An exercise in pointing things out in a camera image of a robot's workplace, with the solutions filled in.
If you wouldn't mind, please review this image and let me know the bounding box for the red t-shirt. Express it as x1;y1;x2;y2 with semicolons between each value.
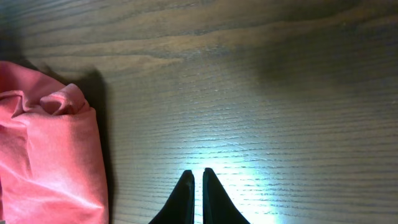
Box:
1;62;109;223

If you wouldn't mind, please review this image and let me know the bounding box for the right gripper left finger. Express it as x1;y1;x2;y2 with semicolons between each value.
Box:
149;170;195;224

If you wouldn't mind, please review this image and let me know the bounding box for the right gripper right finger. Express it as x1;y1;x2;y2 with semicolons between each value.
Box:
203;167;249;224

